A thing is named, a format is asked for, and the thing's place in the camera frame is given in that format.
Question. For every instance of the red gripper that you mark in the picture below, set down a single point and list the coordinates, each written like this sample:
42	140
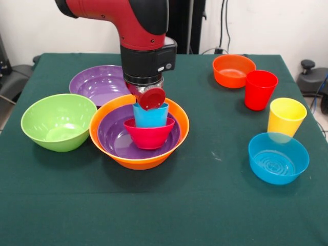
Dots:
152	98

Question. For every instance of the blue plastic cup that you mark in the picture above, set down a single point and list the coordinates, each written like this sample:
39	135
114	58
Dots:
151	118

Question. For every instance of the pink plastic bowl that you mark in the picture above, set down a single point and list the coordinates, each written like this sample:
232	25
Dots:
150	137

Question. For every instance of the purple plastic bowl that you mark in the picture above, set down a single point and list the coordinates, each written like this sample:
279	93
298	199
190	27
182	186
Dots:
115	135
100	82

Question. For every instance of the green plastic bowl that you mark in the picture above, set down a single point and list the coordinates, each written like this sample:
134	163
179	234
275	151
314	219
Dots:
59	123

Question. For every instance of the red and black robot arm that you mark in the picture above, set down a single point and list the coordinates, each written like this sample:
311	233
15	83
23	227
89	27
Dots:
143	33

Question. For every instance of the large orange plastic bowl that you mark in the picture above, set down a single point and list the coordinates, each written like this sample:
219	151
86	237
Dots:
139	164

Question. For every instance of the small red-orange plastic bowl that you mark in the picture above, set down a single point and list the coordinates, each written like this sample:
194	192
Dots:
233	74

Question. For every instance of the dark green tablecloth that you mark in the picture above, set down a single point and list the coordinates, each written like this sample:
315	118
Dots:
164	205

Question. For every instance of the red plastic cup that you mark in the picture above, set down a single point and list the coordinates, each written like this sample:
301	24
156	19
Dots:
260	94

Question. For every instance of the yellow plastic cup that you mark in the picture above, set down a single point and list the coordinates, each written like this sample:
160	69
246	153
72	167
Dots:
284	120

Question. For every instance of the black padded chair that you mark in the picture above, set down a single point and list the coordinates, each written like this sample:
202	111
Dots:
15	79

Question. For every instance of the blue plastic bowl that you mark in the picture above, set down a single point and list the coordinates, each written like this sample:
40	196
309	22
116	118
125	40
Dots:
278	164

